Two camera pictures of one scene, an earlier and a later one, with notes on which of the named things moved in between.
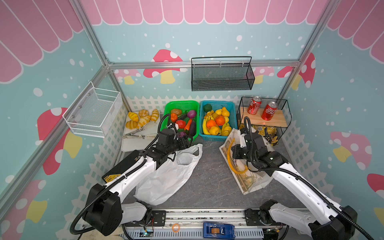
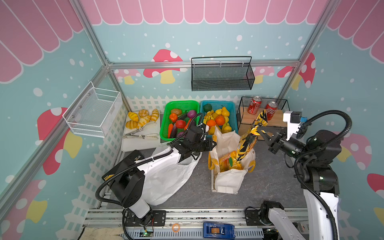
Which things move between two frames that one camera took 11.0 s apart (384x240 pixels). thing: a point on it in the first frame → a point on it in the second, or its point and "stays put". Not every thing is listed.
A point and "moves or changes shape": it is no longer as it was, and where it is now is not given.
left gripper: x=184 y=140 → x=208 y=143
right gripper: x=237 y=151 → x=276 y=142
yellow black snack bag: x=270 y=133 moves or changes shape
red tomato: x=181 y=124 stays put
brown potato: x=178 y=111 stays put
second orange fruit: x=210 y=123 stays put
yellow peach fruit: x=214 y=130 stays put
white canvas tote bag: x=249 y=181 → x=228 y=181
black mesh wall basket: x=221 y=73 stays put
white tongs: x=147 y=126 stays put
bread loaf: x=133 y=116 stays put
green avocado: x=207 y=107 stays put
